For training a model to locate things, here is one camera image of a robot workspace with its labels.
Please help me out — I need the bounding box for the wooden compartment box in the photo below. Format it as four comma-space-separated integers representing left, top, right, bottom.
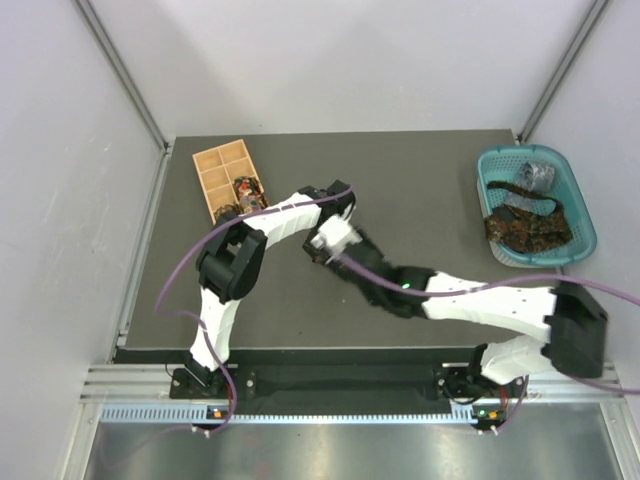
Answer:
192, 139, 264, 223

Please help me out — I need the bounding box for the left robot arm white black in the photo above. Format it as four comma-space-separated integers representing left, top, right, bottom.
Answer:
175, 180, 356, 398

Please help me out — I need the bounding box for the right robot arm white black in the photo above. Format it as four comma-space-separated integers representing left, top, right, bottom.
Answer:
303, 227, 608, 396

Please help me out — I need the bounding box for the colourful rolled tie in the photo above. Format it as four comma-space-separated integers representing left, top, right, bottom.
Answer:
233, 176, 269, 214

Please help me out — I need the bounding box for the brown patterned rolled tie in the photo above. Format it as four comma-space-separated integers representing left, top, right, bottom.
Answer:
213, 203, 241, 224

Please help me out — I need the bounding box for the teal plastic basket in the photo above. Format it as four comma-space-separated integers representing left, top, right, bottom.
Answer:
477, 145, 597, 269

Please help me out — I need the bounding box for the grey patterned tie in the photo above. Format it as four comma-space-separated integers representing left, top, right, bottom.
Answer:
504, 162, 555, 211

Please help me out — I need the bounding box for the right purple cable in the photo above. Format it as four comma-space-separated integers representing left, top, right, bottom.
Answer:
324, 249, 640, 436

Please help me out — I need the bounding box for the purple cable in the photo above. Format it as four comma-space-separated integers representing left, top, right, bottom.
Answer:
155, 184, 354, 431
324, 249, 640, 436

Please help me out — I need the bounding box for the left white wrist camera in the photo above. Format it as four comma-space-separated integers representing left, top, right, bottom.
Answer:
340, 210, 354, 222

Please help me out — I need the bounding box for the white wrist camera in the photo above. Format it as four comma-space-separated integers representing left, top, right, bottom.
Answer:
340, 210, 354, 222
310, 215, 362, 259

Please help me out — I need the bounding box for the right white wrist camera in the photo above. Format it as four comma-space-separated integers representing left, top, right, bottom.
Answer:
310, 215, 362, 259

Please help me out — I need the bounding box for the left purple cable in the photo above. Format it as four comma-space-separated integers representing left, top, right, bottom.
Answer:
155, 184, 354, 431

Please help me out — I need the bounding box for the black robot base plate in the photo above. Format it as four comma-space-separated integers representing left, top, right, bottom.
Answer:
169, 347, 523, 416

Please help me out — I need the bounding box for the slotted cable duct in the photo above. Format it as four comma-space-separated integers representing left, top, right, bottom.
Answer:
99, 403, 506, 426

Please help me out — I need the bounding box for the right aluminium frame post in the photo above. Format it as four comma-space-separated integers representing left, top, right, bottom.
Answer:
515, 0, 611, 145

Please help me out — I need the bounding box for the aluminium frame post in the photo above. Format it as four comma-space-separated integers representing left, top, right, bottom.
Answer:
71, 0, 169, 152
515, 0, 611, 145

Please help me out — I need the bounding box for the left aluminium frame post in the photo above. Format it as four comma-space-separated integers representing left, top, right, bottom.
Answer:
71, 0, 169, 152

